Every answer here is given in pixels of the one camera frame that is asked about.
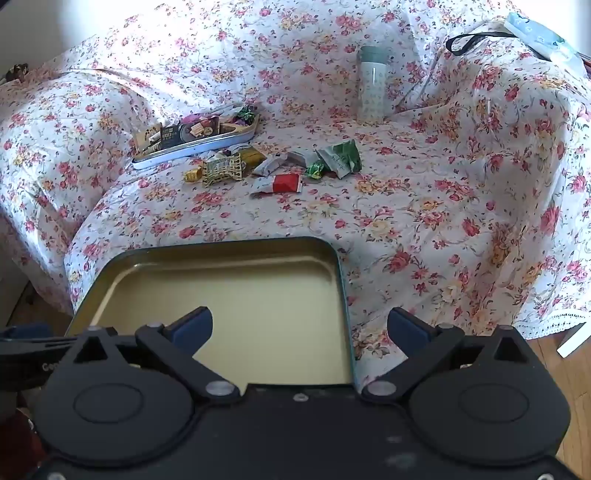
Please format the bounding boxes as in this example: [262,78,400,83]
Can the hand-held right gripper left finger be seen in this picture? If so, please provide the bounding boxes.
[65,306,242,402]

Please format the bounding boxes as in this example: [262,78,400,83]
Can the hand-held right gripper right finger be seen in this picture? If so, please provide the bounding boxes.
[361,307,532,402]

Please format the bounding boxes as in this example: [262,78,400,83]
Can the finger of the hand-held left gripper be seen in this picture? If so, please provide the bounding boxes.
[0,324,78,348]

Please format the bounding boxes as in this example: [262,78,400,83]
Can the gold tin lid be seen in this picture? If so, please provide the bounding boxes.
[64,237,358,386]

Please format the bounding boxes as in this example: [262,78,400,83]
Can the green gold patterned packet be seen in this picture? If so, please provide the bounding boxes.
[202,154,245,186]

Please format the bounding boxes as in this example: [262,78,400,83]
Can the red white snack packet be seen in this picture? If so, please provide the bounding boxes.
[250,173,304,197]

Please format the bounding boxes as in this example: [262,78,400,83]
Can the blue snack tin gold tray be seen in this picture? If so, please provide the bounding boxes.
[132,104,260,171]

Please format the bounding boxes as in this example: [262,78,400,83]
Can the floral cloth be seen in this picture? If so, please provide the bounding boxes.
[0,0,591,386]

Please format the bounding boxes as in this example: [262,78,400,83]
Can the white flat object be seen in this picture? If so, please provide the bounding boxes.
[556,323,591,358]

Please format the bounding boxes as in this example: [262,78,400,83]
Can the gold bar packet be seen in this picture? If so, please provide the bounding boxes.
[233,144,269,176]

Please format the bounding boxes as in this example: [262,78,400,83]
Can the green white snack packet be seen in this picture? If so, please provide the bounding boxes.
[315,140,363,180]

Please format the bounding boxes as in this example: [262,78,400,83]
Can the black cracker packet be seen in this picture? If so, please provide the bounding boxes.
[159,114,221,149]

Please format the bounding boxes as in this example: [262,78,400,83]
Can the green printed water bottle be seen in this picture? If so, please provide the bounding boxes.
[356,45,393,123]

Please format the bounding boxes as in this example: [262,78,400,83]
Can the dark small object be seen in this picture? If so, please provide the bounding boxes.
[0,64,31,85]

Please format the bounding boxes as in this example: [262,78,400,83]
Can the blue white pouch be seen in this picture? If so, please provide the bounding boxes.
[503,11,587,75]

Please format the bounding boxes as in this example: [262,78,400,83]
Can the black strap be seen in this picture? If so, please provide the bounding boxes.
[445,31,550,63]

